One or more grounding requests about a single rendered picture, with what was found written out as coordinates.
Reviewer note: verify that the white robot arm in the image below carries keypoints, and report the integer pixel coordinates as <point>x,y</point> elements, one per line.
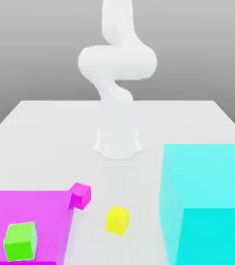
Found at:
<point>117,62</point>

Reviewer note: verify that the small magenta cube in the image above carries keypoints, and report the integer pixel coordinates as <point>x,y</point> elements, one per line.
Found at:
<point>80,195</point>

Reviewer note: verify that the small yellow cube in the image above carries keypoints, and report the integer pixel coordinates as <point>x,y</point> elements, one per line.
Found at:
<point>118,220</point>

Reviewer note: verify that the small green cube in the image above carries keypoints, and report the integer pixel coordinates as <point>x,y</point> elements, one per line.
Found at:
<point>19,242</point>

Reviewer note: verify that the large cyan box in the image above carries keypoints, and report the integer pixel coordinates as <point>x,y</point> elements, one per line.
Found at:
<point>204,186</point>

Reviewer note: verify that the large magenta box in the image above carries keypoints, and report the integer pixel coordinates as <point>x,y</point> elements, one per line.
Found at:
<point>47,213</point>

